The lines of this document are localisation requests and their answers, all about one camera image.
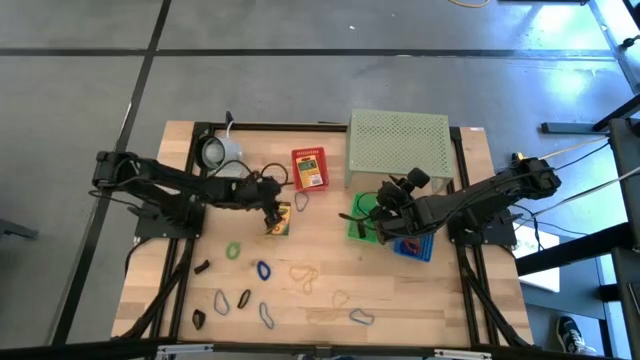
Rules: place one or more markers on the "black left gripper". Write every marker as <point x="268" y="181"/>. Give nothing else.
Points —
<point x="257" y="192"/>

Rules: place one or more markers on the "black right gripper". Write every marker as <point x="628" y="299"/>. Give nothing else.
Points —
<point x="400" y="215"/>

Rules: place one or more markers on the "yellow rubber band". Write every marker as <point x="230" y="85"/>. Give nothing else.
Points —
<point x="300" y="268"/>
<point x="320" y="315"/>

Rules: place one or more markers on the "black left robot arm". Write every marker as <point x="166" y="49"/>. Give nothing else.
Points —
<point x="165" y="180"/>

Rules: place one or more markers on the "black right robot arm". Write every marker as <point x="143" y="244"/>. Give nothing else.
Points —
<point x="475" y="200"/>

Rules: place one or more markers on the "white cylindrical tilting desk lamp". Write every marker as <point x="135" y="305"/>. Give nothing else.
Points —
<point x="220" y="150"/>

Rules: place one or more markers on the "green plastic basket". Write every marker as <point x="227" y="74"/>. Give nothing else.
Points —
<point x="352" y="232"/>

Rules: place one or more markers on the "red plastic basket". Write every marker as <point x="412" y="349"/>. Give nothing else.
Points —
<point x="325" y="165"/>

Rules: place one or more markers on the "blue plastic basket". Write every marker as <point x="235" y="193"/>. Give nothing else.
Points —
<point x="425" y="252"/>

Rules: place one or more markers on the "black wide rubber band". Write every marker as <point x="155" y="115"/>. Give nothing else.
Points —
<point x="194" y="320"/>
<point x="240" y="301"/>
<point x="202" y="267"/>

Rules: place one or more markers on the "green perforated metal riser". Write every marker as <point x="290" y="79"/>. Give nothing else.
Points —
<point x="399" y="145"/>

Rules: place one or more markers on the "yellow power plug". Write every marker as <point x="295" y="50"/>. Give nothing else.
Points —
<point x="517" y="156"/>

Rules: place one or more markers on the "white box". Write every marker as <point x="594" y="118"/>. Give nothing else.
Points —
<point x="542" y="272"/>

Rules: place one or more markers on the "black floor bar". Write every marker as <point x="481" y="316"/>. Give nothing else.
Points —
<point x="575" y="128"/>

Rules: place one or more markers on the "person's shoe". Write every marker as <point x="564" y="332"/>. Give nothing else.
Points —
<point x="570" y="335"/>

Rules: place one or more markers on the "black crossbar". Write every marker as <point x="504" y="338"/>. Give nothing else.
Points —
<point x="75" y="352"/>

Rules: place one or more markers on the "grey floor object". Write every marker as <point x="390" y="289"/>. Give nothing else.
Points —
<point x="17" y="231"/>

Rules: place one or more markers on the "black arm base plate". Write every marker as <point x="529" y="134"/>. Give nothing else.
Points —
<point x="500" y="240"/>
<point x="150" y="231"/>

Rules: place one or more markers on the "silver metal bracket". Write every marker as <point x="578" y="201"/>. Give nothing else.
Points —
<point x="185" y="350"/>
<point x="462" y="354"/>

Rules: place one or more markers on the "black desk frame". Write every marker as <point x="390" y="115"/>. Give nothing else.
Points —
<point x="570" y="252"/>

